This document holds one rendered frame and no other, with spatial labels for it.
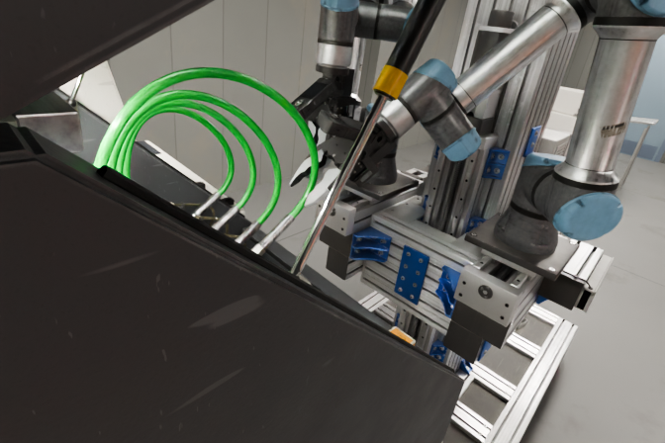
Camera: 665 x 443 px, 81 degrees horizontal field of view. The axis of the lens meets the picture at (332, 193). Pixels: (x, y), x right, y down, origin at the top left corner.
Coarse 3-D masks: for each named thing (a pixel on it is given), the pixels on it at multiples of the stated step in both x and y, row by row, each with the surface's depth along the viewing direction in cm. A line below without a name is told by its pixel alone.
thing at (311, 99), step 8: (320, 80) 83; (328, 80) 82; (312, 88) 82; (320, 88) 81; (328, 88) 81; (304, 96) 81; (312, 96) 79; (320, 96) 80; (328, 96) 81; (296, 104) 79; (304, 104) 78; (312, 104) 79; (320, 104) 80; (304, 112) 78; (312, 112) 80
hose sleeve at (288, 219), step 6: (288, 216) 73; (282, 222) 72; (288, 222) 72; (276, 228) 71; (282, 228) 72; (270, 234) 71; (276, 234) 71; (264, 240) 71; (270, 240) 71; (264, 246) 70
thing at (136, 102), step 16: (160, 80) 48; (176, 80) 49; (240, 80) 55; (256, 80) 57; (144, 96) 47; (272, 96) 60; (128, 112) 46; (288, 112) 63; (112, 128) 46; (304, 128) 66; (112, 144) 46; (96, 160) 46
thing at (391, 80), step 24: (432, 0) 27; (408, 24) 27; (432, 24) 27; (408, 48) 27; (384, 72) 28; (408, 72) 28; (384, 96) 28; (360, 144) 28; (336, 192) 29; (312, 240) 29
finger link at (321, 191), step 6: (336, 168) 71; (330, 174) 71; (336, 174) 71; (324, 180) 71; (330, 180) 71; (318, 186) 71; (324, 186) 71; (312, 192) 71; (318, 192) 71; (324, 192) 70; (306, 198) 72; (312, 198) 71; (318, 198) 71; (324, 198) 72; (306, 204) 72; (312, 204) 72
